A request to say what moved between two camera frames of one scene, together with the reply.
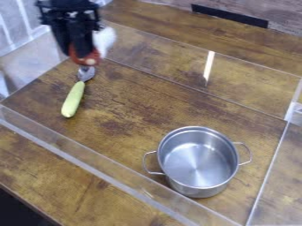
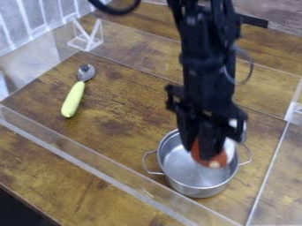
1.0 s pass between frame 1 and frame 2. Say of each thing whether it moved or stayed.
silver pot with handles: stayed
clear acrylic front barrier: stayed
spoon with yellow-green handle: stayed
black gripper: moved
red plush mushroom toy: moved
